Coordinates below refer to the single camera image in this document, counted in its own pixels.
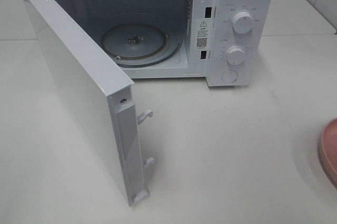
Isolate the round white door button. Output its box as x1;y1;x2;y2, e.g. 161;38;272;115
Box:
222;70;238;83

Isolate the white microwave door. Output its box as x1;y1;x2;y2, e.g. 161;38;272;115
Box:
23;0;154;206

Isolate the white timer knob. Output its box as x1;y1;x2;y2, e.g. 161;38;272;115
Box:
226;46;246;65

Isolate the pink round plate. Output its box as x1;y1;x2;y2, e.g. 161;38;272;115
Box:
319;118;336;187

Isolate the glass microwave turntable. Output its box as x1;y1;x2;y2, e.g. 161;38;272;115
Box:
101;23;182;68

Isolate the white microwave oven body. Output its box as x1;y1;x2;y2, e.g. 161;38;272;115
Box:
55;0;271;87

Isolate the white upper power knob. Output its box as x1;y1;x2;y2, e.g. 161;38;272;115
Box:
231;10;254;34

